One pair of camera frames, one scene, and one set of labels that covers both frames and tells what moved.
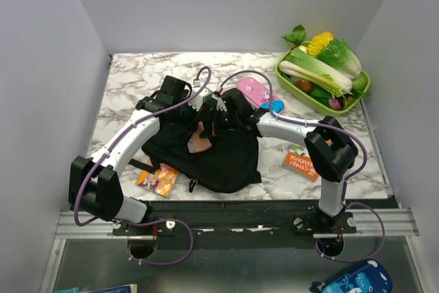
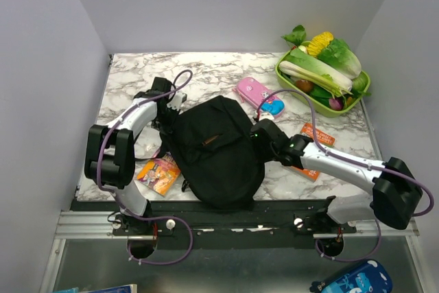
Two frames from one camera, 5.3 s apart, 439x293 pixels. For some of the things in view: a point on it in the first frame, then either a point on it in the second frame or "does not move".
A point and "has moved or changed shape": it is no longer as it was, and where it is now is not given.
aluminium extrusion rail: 389,222 does not move
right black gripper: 212,128 -> 257,156
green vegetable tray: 309,101 does not move
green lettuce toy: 340,54 does not move
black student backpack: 226,162 has moved or changed shape
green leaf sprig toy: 297,36 does not move
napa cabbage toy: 301,58 does not move
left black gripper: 195,114 -> 167,128
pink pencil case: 260,95 does not move
